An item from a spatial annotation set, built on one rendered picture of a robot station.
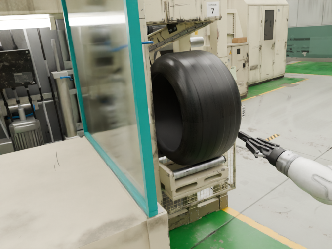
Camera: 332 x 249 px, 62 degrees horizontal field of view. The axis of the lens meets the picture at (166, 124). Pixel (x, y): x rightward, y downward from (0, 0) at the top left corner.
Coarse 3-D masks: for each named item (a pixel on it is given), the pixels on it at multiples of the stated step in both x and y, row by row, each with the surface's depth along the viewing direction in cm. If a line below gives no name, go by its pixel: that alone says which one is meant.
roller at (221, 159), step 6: (222, 156) 153; (204, 162) 147; (210, 162) 148; (216, 162) 150; (222, 162) 152; (180, 168) 142; (186, 168) 142; (192, 168) 143; (198, 168) 145; (204, 168) 147; (174, 174) 139; (180, 174) 140; (186, 174) 142
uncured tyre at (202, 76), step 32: (160, 64) 137; (192, 64) 127; (224, 64) 134; (160, 96) 173; (192, 96) 121; (224, 96) 126; (160, 128) 173; (192, 128) 124; (224, 128) 128; (192, 160) 135
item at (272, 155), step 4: (276, 148) 104; (280, 148) 104; (264, 152) 107; (268, 152) 107; (272, 152) 104; (276, 152) 103; (280, 152) 102; (268, 156) 105; (272, 156) 103; (276, 156) 102; (268, 160) 105; (272, 160) 103; (276, 160) 102; (272, 164) 104
